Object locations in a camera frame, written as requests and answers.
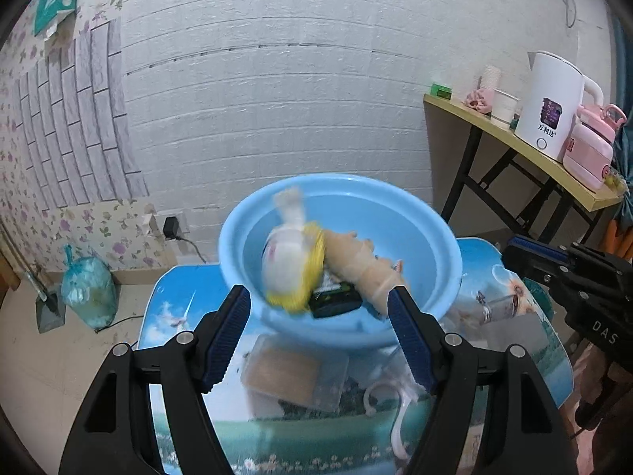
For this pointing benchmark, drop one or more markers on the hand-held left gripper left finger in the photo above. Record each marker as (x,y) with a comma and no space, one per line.
(230,336)

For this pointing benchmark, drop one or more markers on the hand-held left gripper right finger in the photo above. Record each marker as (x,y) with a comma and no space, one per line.
(410,341)

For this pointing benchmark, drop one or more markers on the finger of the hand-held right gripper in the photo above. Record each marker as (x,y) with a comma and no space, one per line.
(536,248)

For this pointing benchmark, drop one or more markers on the clear box with beige contents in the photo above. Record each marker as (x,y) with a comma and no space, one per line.
(282,371)

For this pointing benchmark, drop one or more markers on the small glass jar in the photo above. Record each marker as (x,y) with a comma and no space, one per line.
(499,309)

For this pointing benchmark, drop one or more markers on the white plastic hook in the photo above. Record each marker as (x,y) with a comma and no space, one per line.
(398,425)

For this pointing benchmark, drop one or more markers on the small black box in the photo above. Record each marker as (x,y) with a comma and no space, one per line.
(336,299)

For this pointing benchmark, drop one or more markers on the white and yellow toy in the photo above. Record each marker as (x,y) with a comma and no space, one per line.
(287,257)

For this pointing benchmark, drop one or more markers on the beige plush toy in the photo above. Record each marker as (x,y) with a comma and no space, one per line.
(351,257)

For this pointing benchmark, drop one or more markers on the light blue plastic basin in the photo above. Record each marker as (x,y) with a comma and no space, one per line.
(346,208)

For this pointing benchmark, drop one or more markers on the clear plastic bag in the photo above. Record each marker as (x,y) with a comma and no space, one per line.
(395,368)

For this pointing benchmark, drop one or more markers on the scenic print table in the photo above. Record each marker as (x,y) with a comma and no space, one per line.
(346,438)

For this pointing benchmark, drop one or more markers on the black plug charger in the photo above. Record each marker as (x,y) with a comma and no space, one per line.
(171,227)

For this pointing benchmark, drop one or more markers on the yellow folding side table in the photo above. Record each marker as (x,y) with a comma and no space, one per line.
(494,126)

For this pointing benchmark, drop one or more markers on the white electric kettle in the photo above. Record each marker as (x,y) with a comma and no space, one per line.
(549,104)

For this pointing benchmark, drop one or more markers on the white paper cup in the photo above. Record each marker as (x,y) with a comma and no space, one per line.
(504,106)

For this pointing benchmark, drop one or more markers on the tied blue garbage bag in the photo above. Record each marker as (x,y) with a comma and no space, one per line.
(89,292)

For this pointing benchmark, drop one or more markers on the pink scrunchie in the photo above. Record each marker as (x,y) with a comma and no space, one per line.
(478,101)

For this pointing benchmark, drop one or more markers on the grey dustpan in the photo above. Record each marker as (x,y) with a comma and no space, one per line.
(49,314)

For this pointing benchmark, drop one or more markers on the small green box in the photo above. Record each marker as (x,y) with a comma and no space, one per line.
(441,90)

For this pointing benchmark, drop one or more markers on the teal cloth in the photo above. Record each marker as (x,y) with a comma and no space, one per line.
(624,84)

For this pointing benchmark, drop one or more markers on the white wall socket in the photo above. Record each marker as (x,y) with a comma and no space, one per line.
(153,222)

